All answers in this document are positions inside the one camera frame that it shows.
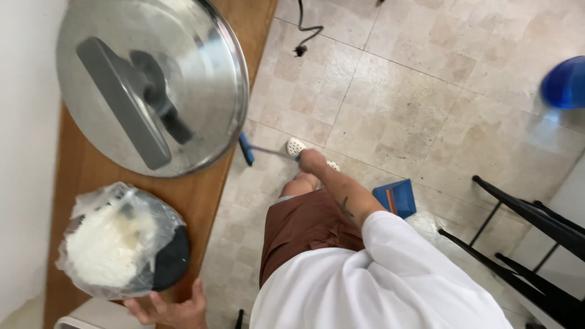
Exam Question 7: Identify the person's left hand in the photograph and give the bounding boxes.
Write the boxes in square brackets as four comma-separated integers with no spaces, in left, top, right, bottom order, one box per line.
[123,277,208,329]

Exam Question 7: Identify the person's right hand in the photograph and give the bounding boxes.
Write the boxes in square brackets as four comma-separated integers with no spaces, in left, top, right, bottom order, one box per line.
[298,149,328,175]

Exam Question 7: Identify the blue broom with metal handle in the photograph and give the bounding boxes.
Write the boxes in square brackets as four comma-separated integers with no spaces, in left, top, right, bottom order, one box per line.
[239,132,302,167]

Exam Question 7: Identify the brown shorts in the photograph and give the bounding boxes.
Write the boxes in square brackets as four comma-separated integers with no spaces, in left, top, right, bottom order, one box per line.
[259,188,366,288]

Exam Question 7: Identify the black pot with white rice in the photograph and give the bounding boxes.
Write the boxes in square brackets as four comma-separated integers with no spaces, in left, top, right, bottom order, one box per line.
[65,188,191,293]

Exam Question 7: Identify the white box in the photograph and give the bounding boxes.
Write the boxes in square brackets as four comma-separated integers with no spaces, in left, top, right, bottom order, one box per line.
[54,298,156,329]

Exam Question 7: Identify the blue dustpan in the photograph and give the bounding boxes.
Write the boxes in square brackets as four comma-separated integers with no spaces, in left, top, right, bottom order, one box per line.
[372,179,417,219]

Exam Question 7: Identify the clear plastic bag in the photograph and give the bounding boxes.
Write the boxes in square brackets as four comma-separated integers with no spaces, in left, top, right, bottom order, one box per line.
[55,182,187,301]

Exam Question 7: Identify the wooden counter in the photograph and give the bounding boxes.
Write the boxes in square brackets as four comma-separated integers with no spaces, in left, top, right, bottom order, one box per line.
[43,0,278,329]

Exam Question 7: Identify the white long-sleeve shirt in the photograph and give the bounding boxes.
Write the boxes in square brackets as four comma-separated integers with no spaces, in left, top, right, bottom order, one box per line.
[249,210,514,329]

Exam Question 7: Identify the large steel pot lid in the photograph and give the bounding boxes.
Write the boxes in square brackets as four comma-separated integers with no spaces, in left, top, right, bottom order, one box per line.
[56,0,250,178]

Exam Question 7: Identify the black metal chair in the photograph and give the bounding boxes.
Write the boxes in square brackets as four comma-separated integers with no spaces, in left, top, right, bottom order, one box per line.
[438,175,585,329]

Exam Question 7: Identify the blue plastic water jug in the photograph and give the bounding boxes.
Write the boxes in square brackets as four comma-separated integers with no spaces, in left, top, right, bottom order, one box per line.
[541,56,585,110]

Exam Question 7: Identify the black power cable with plug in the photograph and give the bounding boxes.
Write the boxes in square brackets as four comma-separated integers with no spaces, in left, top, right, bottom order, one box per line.
[293,0,324,58]

